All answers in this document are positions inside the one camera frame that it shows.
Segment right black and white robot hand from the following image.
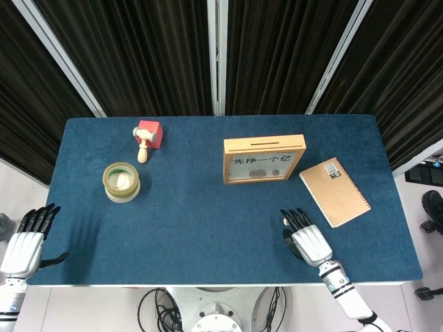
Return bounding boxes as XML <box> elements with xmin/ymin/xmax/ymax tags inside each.
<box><xmin>279</xmin><ymin>207</ymin><xmax>334</xmax><ymax>268</ymax></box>

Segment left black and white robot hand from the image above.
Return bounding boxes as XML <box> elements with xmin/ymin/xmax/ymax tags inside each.
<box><xmin>0</xmin><ymin>203</ymin><xmax>70</xmax><ymax>279</ymax></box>

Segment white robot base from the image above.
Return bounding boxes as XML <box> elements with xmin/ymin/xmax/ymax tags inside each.
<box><xmin>169</xmin><ymin>286</ymin><xmax>264</xmax><ymax>332</ymax></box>

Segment kraft spiral notebook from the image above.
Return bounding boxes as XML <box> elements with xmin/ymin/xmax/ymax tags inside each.
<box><xmin>298</xmin><ymin>157</ymin><xmax>372</xmax><ymax>229</ymax></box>

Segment blue fabric table cloth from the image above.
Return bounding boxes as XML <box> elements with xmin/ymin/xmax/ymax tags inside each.
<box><xmin>26</xmin><ymin>115</ymin><xmax>425</xmax><ymax>287</ymax></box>

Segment white tape roll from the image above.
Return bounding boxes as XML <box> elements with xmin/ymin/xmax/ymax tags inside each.
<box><xmin>105</xmin><ymin>179</ymin><xmax>142</xmax><ymax>204</ymax></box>

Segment clear yellowish packing tape roll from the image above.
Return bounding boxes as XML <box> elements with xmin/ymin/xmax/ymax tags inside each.
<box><xmin>102</xmin><ymin>161</ymin><xmax>141</xmax><ymax>195</ymax></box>

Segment black chair caster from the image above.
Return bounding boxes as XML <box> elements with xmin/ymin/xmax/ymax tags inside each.
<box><xmin>415</xmin><ymin>286</ymin><xmax>439</xmax><ymax>302</ymax></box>
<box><xmin>419</xmin><ymin>220</ymin><xmax>443</xmax><ymax>237</ymax></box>

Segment black shoe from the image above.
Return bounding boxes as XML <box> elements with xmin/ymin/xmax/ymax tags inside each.
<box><xmin>421</xmin><ymin>190</ymin><xmax>443</xmax><ymax>222</ymax></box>

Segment black floor equipment box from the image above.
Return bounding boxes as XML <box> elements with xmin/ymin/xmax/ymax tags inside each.
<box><xmin>404</xmin><ymin>165</ymin><xmax>443</xmax><ymax>185</ymax></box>

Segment black pleated curtain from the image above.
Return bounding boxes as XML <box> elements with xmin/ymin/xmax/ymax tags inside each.
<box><xmin>224</xmin><ymin>0</ymin><xmax>359</xmax><ymax>116</ymax></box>
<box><xmin>313</xmin><ymin>0</ymin><xmax>443</xmax><ymax>170</ymax></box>
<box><xmin>0</xmin><ymin>0</ymin><xmax>96</xmax><ymax>186</ymax></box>
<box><xmin>33</xmin><ymin>0</ymin><xmax>213</xmax><ymax>118</ymax></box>

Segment wooden toy hammer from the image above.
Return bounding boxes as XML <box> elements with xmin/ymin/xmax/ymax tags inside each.
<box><xmin>132</xmin><ymin>127</ymin><xmax>156</xmax><ymax>165</ymax></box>

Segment red cube block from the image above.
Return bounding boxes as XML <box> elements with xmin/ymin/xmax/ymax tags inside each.
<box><xmin>137</xmin><ymin>120</ymin><xmax>164</xmax><ymax>150</ymax></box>

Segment black cable bundle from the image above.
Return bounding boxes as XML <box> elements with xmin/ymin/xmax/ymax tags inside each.
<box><xmin>138</xmin><ymin>287</ymin><xmax>184</xmax><ymax>332</ymax></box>
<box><xmin>265</xmin><ymin>286</ymin><xmax>289</xmax><ymax>332</ymax></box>

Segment white table frame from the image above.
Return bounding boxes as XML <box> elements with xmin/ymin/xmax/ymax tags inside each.
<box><xmin>26</xmin><ymin>282</ymin><xmax>425</xmax><ymax>289</ymax></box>

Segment wooden frame glass money box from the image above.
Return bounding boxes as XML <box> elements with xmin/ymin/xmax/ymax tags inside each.
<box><xmin>223</xmin><ymin>133</ymin><xmax>307</xmax><ymax>186</ymax></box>

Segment grey aluminium partition frame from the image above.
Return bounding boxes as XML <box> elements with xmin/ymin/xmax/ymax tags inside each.
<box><xmin>306</xmin><ymin>0</ymin><xmax>375</xmax><ymax>115</ymax></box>
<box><xmin>12</xmin><ymin>0</ymin><xmax>107</xmax><ymax>118</ymax></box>
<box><xmin>206</xmin><ymin>0</ymin><xmax>228</xmax><ymax>117</ymax></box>
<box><xmin>392</xmin><ymin>138</ymin><xmax>443</xmax><ymax>178</ymax></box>

